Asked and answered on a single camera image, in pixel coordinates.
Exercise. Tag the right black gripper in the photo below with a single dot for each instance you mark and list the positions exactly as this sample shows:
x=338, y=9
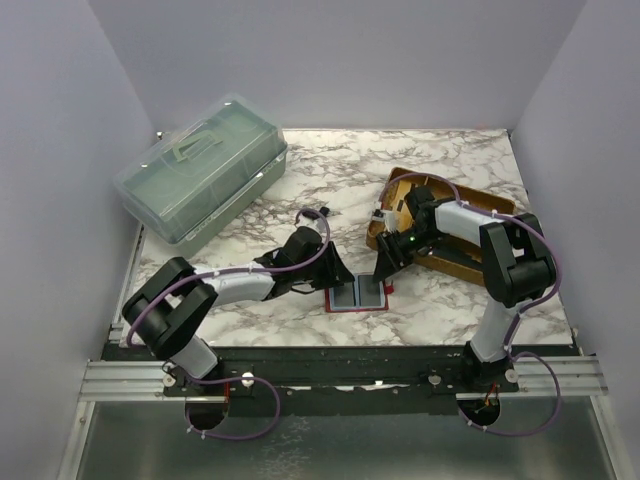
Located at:
x=391, y=257

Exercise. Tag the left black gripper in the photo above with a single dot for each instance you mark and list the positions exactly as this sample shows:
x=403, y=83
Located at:
x=336, y=273

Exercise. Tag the red leather card holder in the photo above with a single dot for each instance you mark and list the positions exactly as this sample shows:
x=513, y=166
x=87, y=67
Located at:
x=361, y=295

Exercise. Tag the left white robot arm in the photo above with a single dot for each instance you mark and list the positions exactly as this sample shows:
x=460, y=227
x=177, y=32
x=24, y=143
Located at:
x=168, y=309

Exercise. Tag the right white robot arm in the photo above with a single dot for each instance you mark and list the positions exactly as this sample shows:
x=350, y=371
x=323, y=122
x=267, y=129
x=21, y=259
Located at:
x=519, y=269

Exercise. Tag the woven bamboo organizer tray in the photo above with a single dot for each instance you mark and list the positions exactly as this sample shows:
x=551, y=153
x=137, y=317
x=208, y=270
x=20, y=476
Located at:
x=394, y=199

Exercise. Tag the black pen tool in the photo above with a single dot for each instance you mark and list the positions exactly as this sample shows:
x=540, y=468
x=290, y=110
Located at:
x=457, y=257

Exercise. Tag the green plastic storage box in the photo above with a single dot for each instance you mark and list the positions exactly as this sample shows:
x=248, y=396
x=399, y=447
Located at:
x=194, y=181

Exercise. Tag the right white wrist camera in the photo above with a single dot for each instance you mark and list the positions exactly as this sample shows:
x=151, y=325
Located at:
x=386, y=219

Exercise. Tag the aluminium extrusion rail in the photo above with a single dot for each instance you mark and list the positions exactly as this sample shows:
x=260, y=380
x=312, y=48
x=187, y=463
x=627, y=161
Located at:
x=316, y=371

